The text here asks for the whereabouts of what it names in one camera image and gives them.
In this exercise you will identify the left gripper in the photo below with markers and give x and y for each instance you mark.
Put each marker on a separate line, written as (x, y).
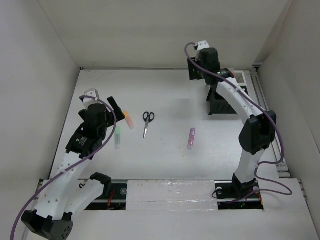
(119, 115)

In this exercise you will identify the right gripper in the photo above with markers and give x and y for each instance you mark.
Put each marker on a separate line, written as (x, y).
(194, 74)

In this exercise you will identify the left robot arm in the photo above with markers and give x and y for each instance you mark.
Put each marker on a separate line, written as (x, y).
(52, 218)

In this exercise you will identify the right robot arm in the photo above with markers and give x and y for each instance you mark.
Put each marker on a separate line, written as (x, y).
(257, 134)

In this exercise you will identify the orange highlighter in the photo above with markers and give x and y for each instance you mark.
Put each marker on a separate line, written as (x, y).
(128, 120)

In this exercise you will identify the green highlighter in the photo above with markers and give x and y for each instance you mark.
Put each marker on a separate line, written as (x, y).
(117, 137)

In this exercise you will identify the black organizer box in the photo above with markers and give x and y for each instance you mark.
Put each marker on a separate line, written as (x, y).
(226, 99)

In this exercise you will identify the white organizer box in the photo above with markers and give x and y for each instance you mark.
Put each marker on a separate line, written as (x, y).
(241, 77)

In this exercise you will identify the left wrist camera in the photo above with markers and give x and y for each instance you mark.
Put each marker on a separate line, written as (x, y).
(90, 97)

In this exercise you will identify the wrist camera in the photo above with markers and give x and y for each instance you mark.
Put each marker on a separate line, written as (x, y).
(201, 45)
(90, 97)

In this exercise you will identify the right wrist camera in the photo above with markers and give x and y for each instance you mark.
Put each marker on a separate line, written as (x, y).
(201, 45)

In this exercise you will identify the black handled scissors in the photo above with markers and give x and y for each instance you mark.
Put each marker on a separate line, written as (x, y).
(147, 117)

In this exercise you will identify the aluminium rail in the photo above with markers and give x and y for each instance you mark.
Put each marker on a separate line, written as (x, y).
(282, 168)

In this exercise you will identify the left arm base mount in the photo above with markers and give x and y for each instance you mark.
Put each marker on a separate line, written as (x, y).
(114, 196)

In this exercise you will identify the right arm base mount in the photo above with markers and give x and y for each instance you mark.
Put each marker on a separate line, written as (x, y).
(229, 197)

